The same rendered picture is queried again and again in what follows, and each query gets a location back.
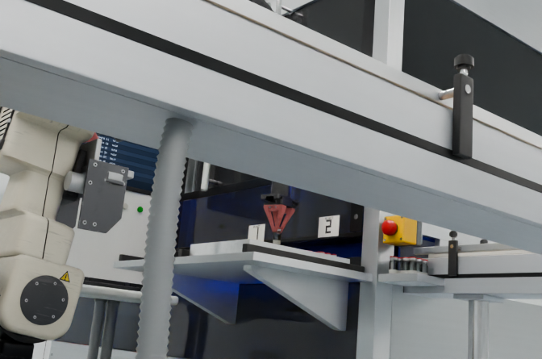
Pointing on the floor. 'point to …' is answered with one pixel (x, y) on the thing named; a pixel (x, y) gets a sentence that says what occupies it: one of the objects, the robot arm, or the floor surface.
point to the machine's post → (373, 340)
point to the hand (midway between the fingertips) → (277, 230)
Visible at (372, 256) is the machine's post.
